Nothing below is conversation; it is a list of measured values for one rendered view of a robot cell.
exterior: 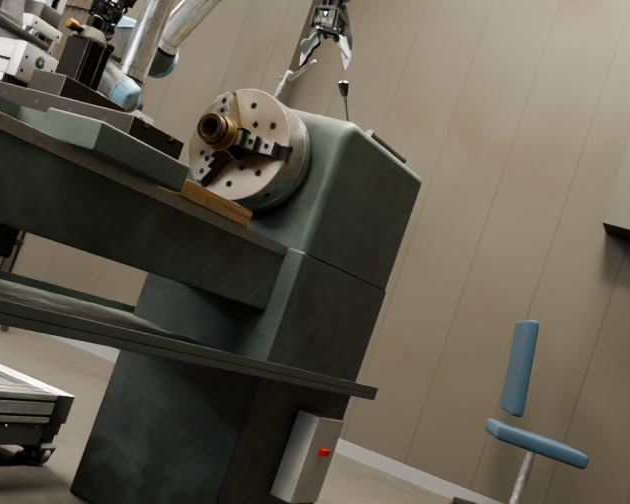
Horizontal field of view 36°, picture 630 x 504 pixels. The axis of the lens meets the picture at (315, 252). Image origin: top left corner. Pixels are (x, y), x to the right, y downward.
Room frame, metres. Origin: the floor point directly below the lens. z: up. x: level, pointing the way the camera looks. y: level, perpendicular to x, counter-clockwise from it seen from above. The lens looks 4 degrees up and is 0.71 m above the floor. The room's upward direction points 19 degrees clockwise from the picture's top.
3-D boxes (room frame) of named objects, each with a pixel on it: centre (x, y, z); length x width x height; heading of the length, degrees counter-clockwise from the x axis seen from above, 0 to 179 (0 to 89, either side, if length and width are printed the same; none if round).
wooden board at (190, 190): (2.36, 0.41, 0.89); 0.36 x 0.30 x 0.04; 61
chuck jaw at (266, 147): (2.50, 0.23, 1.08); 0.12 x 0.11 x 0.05; 61
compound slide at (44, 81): (2.15, 0.62, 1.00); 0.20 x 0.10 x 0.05; 151
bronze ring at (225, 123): (2.48, 0.34, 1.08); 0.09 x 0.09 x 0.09; 61
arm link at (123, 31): (2.96, 0.80, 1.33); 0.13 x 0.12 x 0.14; 133
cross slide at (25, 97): (2.09, 0.58, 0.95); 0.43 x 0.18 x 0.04; 61
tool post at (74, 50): (2.13, 0.63, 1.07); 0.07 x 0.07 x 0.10; 61
